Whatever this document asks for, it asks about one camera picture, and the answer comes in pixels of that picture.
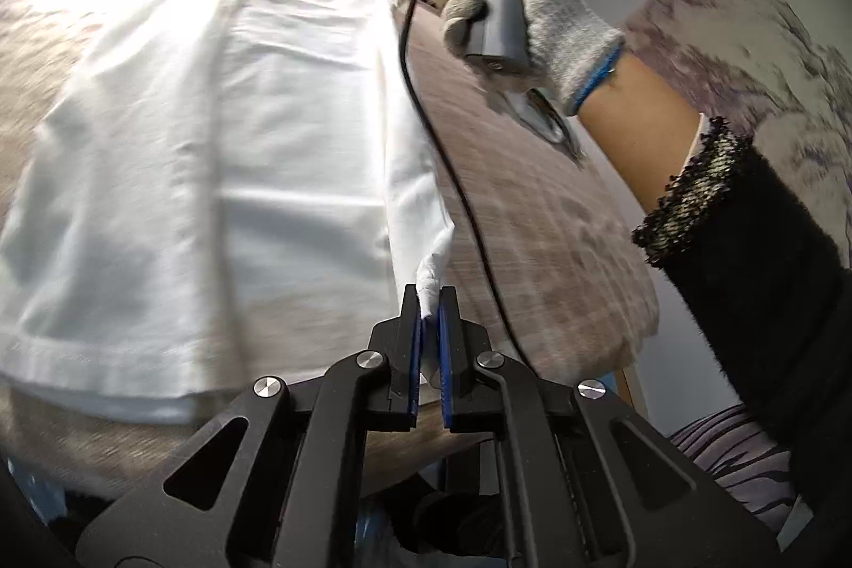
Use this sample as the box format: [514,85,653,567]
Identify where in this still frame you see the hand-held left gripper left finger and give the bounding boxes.
[76,285,424,568]

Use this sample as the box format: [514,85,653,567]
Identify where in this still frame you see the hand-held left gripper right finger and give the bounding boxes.
[438,286,781,568]

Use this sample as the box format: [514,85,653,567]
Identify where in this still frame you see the white garment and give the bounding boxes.
[0,0,460,426]

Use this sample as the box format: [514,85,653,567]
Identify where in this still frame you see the person's right hand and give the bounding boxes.
[438,0,627,118]

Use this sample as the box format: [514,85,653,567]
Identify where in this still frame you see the shiny metal object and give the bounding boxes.
[507,87,588,166]

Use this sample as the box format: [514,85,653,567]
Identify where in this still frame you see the striped pants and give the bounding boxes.
[667,405,800,536]

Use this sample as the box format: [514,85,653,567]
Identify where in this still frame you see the black cable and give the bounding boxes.
[398,0,527,366]

